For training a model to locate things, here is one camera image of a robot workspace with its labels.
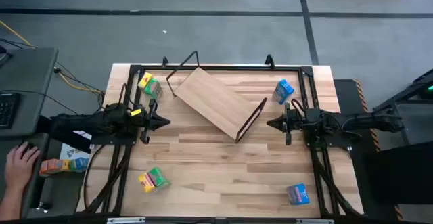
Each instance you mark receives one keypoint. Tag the person's forearm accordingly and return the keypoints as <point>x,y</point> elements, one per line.
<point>8,203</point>

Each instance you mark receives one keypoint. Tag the blue-green cereal box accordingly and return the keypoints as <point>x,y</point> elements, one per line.
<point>78,164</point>

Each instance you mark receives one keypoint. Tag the orange cereal box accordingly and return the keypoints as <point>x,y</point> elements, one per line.
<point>50,166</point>

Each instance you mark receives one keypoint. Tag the green cereal box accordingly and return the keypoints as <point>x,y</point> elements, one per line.
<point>158,177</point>
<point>154,88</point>

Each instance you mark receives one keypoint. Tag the silver metal bracket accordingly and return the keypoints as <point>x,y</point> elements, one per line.
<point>125,220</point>
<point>314,221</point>

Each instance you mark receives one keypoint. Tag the dark grey side desk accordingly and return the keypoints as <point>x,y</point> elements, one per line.
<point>34,190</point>

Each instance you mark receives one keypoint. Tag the black mat with hazard stripes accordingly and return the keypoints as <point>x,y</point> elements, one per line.
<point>345,92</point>

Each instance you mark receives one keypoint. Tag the yellow tape tag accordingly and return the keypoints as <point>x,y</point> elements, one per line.
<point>136,112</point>

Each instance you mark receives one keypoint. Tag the blue Rice Krispies box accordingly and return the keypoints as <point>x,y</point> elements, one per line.
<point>298,194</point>
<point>283,90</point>

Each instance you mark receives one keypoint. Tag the yellow Corn Pops box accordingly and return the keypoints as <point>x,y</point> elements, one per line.
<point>146,182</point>
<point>145,80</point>

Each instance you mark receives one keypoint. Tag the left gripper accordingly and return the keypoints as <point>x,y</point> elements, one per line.
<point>147,120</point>

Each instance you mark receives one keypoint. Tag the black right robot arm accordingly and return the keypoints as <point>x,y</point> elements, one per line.
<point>372,120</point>

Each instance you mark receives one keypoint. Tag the wooden shelf with black legs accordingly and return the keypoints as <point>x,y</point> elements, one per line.
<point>213,102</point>

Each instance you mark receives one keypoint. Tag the white printed paper sheet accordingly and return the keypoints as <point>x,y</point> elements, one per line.
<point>72,152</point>

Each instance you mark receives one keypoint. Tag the person's hand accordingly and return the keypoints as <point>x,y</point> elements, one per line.
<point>18,164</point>

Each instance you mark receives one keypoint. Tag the small yellow cereal box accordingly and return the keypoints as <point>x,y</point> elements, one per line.
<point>66,164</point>

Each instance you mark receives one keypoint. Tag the black clamp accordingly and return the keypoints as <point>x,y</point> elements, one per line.
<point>269,61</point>
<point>164,61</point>

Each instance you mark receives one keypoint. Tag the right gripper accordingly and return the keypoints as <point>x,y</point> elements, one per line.
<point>296,122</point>

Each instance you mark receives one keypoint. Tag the black keyboard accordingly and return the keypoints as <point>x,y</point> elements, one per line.
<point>7,110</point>

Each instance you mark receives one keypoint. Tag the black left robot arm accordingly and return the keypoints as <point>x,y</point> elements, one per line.
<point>88,124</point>

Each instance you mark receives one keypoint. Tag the black metal table frame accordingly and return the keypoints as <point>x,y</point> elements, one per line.
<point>220,68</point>

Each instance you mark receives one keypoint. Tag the black cart with green light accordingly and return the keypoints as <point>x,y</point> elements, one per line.
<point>416,115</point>

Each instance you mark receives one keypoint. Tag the large black box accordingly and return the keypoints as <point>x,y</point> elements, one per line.
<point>399,176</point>

